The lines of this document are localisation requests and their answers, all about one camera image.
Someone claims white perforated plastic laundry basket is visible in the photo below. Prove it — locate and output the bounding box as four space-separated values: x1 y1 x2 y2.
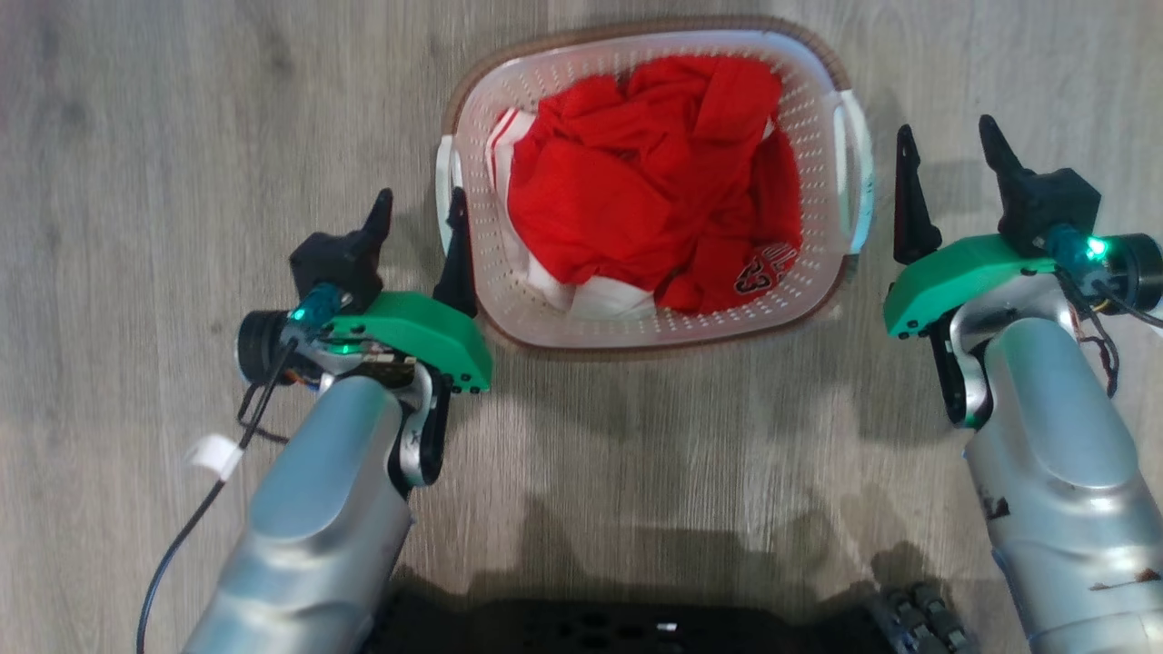
434 16 875 361

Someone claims grey roller wheel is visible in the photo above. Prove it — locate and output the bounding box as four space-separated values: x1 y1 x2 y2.
868 583 978 654

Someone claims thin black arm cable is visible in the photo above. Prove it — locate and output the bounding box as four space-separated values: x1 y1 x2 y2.
1054 268 1163 398
136 338 301 654

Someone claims white tape label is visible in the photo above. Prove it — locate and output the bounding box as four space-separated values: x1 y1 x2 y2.
184 434 244 482

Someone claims red garment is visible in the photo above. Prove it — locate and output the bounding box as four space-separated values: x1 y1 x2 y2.
506 54 805 316

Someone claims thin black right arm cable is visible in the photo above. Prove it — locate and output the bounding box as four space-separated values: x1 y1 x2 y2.
1054 268 1163 398

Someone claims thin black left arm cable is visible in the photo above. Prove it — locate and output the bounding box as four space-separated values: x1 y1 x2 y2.
136 338 301 654

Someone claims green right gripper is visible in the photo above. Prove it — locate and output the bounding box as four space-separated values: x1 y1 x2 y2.
883 114 1163 339

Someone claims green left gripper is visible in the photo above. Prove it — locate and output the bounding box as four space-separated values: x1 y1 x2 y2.
238 186 493 394

